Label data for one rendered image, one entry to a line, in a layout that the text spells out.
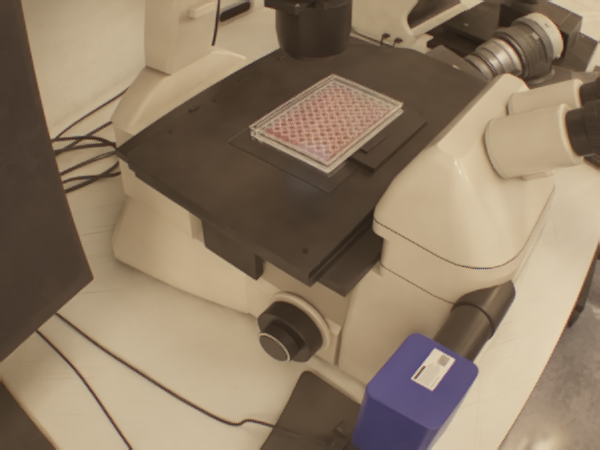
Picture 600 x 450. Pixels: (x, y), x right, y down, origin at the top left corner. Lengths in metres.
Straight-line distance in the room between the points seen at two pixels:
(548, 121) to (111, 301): 0.53
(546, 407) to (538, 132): 1.24
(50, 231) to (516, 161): 0.34
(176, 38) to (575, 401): 1.38
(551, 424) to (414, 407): 1.21
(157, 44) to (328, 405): 0.42
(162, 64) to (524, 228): 0.42
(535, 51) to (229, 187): 0.51
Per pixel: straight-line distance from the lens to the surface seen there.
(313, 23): 0.50
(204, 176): 0.52
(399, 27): 1.15
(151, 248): 0.70
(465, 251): 0.43
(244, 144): 0.55
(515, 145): 0.42
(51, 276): 0.47
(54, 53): 0.99
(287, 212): 0.49
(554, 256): 0.81
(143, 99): 0.66
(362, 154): 0.53
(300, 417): 0.58
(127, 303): 0.71
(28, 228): 0.43
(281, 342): 0.57
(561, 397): 1.62
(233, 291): 0.65
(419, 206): 0.42
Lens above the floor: 1.29
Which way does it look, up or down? 45 degrees down
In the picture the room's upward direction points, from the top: 1 degrees clockwise
